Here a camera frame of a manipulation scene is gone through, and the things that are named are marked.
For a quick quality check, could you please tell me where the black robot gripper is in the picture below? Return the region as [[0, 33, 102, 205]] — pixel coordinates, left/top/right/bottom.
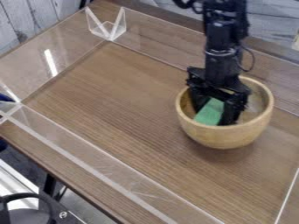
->
[[186, 49, 251, 126]]

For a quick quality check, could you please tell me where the green rectangular block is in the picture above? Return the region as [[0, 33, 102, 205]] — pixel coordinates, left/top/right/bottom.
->
[[194, 98, 224, 126]]

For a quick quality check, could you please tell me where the brown wooden bowl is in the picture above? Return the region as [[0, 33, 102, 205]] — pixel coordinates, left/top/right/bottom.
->
[[175, 76, 275, 150]]

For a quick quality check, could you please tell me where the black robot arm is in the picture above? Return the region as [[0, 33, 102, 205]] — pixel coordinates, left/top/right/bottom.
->
[[172, 0, 251, 126]]

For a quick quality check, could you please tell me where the black table leg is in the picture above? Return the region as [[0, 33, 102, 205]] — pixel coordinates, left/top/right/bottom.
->
[[43, 174, 58, 196]]

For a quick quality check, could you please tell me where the blue object at edge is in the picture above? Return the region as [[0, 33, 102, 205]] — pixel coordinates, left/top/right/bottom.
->
[[0, 93, 15, 102]]

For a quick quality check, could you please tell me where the clear acrylic tray enclosure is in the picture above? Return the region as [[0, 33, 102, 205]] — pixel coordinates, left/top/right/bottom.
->
[[0, 0, 299, 224]]

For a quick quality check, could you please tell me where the grey metal base plate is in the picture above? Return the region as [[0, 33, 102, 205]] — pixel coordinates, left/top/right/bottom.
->
[[39, 192, 87, 224]]

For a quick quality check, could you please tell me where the black cable loop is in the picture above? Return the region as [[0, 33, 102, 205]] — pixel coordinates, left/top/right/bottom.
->
[[0, 192, 60, 224]]

